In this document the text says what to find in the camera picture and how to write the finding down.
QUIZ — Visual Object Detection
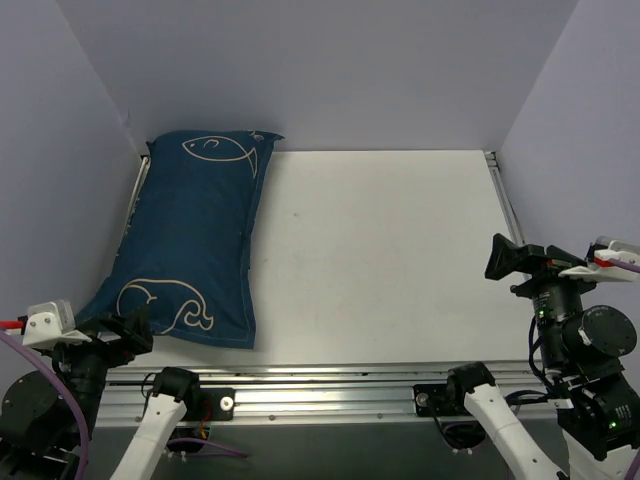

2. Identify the left aluminium side rail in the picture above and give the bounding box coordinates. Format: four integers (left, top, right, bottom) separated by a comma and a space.
118, 155, 151, 245

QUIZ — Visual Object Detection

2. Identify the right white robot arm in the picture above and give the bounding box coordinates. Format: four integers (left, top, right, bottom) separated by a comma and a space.
443, 234, 639, 479

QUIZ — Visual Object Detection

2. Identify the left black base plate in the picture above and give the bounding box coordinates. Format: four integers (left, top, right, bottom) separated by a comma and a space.
196, 387, 236, 422

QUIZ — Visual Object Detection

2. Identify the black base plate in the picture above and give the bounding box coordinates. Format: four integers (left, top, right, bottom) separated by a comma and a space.
412, 383, 469, 417
196, 387, 236, 422

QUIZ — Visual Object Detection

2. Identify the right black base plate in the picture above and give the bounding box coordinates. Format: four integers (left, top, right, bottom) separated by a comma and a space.
412, 383, 469, 417

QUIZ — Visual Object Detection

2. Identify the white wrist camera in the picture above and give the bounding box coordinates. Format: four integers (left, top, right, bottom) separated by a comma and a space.
560, 236, 639, 283
22, 300, 91, 350

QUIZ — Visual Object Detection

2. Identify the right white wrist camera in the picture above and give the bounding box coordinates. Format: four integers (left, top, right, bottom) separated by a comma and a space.
560, 236, 639, 283

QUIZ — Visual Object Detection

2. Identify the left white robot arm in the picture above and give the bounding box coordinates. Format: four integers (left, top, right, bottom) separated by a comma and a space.
1, 305, 202, 479

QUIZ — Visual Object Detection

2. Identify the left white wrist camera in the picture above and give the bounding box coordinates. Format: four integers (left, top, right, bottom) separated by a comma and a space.
22, 300, 91, 350

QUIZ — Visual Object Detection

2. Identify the blue patterned pillowcase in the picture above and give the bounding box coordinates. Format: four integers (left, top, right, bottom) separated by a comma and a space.
76, 130, 283, 349

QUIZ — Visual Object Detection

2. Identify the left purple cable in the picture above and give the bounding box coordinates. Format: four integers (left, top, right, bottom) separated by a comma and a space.
0, 319, 249, 480

